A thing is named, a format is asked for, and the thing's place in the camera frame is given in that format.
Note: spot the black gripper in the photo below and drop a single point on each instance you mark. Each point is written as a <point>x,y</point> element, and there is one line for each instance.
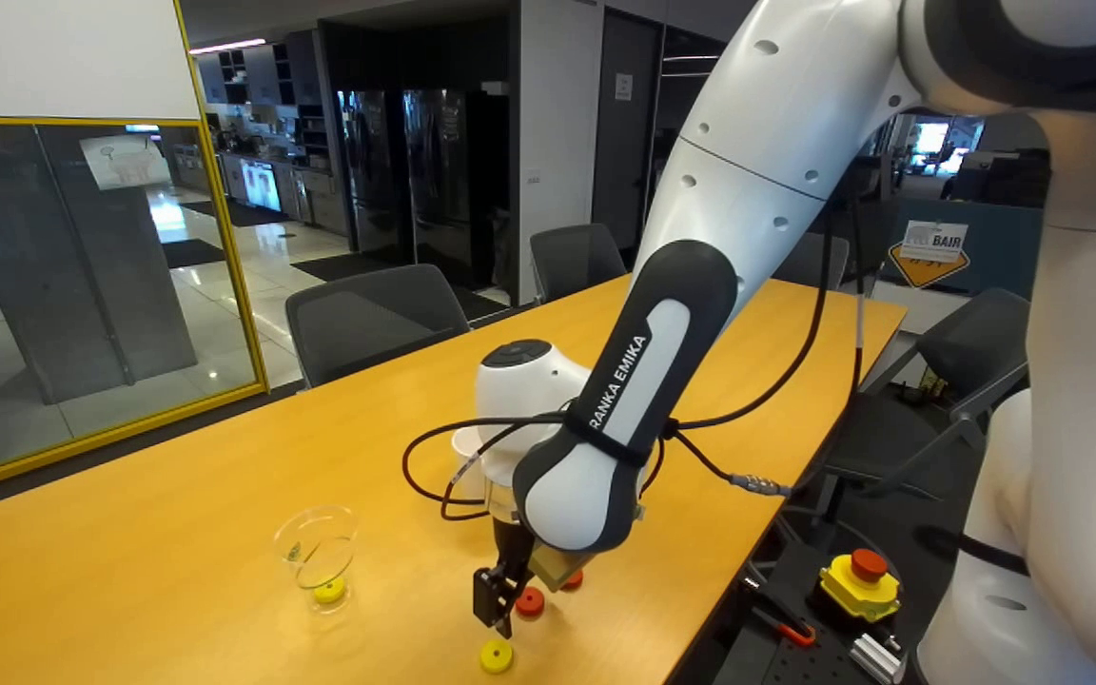
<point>512,544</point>

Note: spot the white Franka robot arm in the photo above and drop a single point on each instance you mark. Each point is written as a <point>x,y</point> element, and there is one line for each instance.
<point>750,193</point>

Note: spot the clear plastic cup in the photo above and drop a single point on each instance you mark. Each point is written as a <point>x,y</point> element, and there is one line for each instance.
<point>316,553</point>

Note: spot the black orange clamp tool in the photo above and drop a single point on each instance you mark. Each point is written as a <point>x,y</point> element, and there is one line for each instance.
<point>781,624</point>

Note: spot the black perforated mounting board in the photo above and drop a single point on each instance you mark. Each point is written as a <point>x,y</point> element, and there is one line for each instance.
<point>802,660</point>

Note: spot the grey office chair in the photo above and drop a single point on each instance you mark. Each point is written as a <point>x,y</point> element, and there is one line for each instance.
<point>951,365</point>
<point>378,316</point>
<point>821,264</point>
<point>572,254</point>

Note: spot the yellow emergency stop button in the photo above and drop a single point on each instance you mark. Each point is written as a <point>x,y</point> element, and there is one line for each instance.
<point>860,583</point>

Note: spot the yellow diamond warning sign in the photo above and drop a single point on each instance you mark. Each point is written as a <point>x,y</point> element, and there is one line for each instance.
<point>930,259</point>

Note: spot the wooden camera mount plate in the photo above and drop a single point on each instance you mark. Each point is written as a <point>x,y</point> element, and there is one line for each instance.
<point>561,569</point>

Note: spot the silver metal bracket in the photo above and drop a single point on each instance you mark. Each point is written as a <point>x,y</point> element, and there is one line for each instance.
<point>875,654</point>

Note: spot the wide white wall panel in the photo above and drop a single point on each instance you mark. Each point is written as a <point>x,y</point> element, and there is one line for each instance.
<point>67,57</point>

